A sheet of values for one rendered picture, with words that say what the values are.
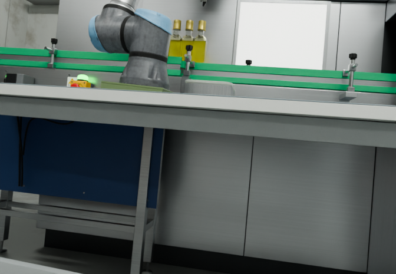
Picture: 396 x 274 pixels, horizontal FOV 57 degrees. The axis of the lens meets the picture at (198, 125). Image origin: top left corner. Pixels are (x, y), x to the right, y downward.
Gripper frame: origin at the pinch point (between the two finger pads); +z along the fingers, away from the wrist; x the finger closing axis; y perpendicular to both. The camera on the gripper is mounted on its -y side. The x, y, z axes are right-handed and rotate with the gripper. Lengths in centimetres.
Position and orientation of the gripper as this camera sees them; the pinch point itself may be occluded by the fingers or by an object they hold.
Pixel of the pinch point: (204, 1)
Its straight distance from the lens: 174.4
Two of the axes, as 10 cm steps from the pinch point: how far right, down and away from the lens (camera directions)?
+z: -0.9, 10.0, -0.4
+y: -9.8, -0.8, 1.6
